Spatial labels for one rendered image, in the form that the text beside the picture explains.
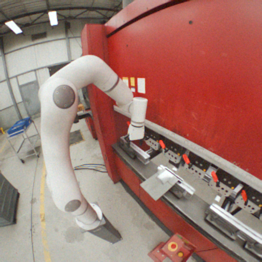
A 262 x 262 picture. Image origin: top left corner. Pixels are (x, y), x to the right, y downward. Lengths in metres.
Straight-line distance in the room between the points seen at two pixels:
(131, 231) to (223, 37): 2.00
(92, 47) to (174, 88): 0.89
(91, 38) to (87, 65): 0.88
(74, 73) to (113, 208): 1.82
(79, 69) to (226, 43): 0.56
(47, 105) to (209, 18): 0.66
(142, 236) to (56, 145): 1.62
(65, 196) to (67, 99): 0.33
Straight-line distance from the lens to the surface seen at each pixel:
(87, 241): 1.90
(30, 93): 7.84
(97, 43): 1.26
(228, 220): 1.03
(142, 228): 1.80
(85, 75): 0.39
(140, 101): 0.60
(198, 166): 0.75
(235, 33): 0.58
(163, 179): 0.95
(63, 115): 0.29
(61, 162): 0.41
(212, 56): 0.57
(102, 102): 1.24
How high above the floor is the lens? 1.77
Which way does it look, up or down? 31 degrees down
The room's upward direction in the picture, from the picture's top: 3 degrees counter-clockwise
